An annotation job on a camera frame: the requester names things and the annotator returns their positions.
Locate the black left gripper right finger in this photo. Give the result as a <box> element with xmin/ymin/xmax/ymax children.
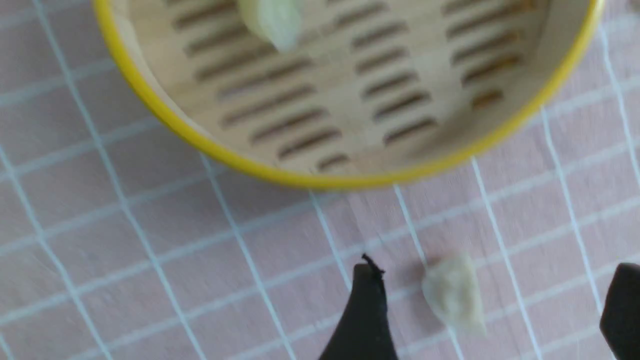
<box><xmin>599</xmin><ymin>262</ymin><xmax>640</xmax><ymax>360</ymax></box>

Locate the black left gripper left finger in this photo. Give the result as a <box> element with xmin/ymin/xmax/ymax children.
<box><xmin>319</xmin><ymin>253</ymin><xmax>399</xmax><ymax>360</ymax></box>

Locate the pale green dumpling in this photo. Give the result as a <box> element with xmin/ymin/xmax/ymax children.
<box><xmin>237</xmin><ymin>0</ymin><xmax>303</xmax><ymax>53</ymax></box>

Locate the bamboo steamer tray yellow rim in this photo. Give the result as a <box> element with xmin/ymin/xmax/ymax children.
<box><xmin>93</xmin><ymin>0</ymin><xmax>605</xmax><ymax>190</ymax></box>

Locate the pink checkered tablecloth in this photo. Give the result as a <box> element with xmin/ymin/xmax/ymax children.
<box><xmin>1</xmin><ymin>0</ymin><xmax>639</xmax><ymax>360</ymax></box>

